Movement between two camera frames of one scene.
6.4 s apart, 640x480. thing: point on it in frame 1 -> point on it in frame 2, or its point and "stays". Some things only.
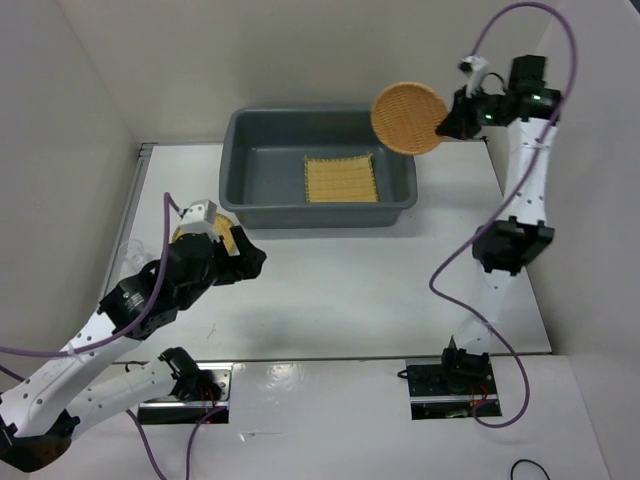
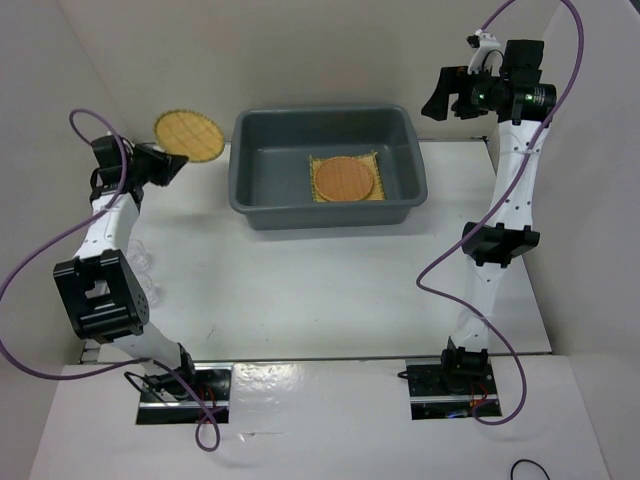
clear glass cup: [133, 256] stays
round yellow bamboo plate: [222, 224] -> [190, 134]
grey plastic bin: [262, 175] stays
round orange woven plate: [405, 117] -> [342, 179]
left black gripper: [247, 265] -> [169, 165]
